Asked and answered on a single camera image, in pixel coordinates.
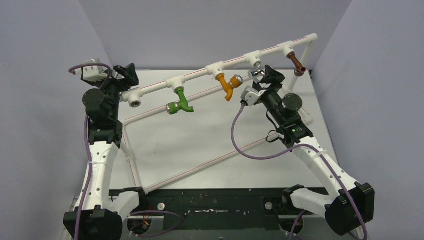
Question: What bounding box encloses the green plastic faucet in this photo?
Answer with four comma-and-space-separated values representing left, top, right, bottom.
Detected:
166, 87, 195, 115

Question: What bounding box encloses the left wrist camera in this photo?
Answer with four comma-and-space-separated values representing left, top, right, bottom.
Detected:
71, 58, 114, 83

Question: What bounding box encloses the chrome metal faucet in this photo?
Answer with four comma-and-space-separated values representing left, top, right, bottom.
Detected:
247, 69, 266, 83

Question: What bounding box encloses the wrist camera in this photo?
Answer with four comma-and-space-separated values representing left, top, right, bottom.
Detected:
71, 58, 114, 83
240, 86, 266, 107

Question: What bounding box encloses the purple cable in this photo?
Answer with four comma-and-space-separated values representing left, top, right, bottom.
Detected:
230, 103, 369, 240
68, 62, 115, 240

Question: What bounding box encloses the brown plastic faucet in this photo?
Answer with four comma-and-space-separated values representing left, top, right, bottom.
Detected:
287, 51, 307, 77

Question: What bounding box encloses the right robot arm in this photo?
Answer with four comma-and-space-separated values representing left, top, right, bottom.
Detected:
252, 65, 375, 236

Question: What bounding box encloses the orange plastic faucet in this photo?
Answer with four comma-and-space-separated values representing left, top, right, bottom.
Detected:
215, 73, 244, 102

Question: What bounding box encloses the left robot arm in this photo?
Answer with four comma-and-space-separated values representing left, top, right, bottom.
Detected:
63, 59, 148, 240

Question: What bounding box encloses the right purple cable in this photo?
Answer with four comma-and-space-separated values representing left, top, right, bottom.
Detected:
230, 103, 369, 240

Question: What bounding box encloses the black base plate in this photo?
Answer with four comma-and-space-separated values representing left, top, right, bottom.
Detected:
105, 187, 349, 233

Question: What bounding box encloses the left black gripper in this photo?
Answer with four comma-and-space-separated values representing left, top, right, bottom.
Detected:
91, 66, 139, 119

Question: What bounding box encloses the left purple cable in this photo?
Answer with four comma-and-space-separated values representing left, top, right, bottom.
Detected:
68, 62, 115, 240

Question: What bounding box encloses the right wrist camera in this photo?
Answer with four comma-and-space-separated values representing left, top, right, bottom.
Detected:
240, 86, 266, 107

